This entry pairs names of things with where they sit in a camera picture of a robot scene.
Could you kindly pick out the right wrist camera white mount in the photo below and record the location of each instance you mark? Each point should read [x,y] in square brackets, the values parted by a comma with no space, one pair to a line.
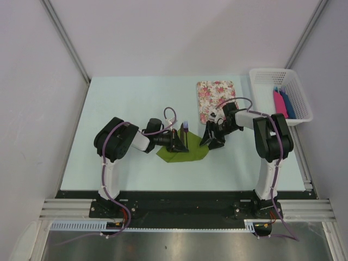
[215,115]

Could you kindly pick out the white slotted cable duct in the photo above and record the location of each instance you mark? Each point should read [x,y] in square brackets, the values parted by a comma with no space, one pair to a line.
[105,226]

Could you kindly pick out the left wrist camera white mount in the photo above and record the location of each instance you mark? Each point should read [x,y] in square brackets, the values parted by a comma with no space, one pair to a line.
[171,122]

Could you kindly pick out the left corner aluminium post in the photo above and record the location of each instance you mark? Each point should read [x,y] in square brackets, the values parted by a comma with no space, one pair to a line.
[63,35]

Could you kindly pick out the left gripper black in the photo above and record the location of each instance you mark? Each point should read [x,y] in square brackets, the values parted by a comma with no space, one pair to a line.
[175,144]

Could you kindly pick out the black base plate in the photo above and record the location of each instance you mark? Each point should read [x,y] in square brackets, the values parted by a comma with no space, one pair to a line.
[180,209]

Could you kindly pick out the right corner aluminium post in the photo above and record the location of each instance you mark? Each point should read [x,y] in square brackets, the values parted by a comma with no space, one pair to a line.
[309,28]

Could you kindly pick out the floral tray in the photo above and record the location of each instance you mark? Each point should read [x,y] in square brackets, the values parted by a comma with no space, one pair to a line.
[210,94]

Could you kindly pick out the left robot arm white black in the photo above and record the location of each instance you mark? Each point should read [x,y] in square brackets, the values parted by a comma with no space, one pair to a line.
[117,136]

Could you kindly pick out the corner aluminium post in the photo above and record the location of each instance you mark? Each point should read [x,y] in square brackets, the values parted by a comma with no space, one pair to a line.
[63,35]
[309,28]

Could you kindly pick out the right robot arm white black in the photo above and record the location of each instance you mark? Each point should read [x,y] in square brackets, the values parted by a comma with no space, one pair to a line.
[272,138]

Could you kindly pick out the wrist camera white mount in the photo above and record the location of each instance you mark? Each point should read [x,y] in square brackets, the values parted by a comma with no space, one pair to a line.
[215,115]
[171,122]

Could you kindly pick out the pink rolled napkin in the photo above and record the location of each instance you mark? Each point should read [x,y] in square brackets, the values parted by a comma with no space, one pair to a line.
[279,103]

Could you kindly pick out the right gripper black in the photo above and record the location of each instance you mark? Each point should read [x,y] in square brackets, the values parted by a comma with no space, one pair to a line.
[216,142]

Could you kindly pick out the aluminium rail frame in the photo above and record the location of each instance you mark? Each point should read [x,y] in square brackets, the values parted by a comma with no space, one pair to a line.
[306,231]

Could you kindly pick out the white plastic basket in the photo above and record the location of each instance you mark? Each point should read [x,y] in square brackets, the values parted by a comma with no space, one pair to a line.
[264,80]

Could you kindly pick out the green paper napkin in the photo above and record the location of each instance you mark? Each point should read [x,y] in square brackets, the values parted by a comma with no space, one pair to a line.
[196,152]

